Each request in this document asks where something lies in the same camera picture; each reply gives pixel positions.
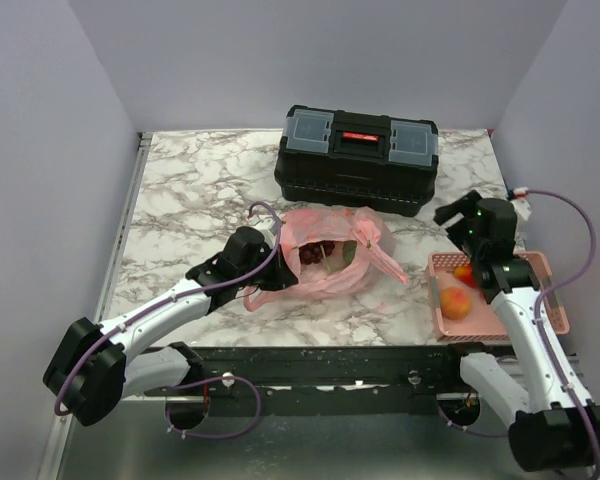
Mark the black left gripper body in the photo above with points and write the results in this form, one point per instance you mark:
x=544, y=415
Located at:
x=270, y=277

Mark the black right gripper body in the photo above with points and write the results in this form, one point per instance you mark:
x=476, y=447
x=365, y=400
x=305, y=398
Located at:
x=461, y=231

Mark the red fake fruit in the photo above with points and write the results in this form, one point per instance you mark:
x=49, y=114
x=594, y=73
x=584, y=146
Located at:
x=464, y=274

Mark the pink plastic bag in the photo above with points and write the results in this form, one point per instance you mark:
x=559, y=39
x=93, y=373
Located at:
x=373, y=259

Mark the orange fake peach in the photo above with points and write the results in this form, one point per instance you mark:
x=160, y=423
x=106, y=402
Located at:
x=455, y=303

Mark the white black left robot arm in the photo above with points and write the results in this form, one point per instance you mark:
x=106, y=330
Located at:
x=95, y=366

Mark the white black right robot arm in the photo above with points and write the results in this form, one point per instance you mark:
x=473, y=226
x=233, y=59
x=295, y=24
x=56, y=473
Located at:
x=552, y=420

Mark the dark fake grape bunch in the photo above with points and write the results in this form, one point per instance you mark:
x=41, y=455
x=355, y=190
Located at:
x=316, y=252

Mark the black toolbox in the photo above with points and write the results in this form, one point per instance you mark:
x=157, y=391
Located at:
x=335, y=157

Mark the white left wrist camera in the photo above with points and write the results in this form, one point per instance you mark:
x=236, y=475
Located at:
x=266, y=225

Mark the black mounting rail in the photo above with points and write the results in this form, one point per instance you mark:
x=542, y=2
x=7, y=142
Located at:
x=325, y=381

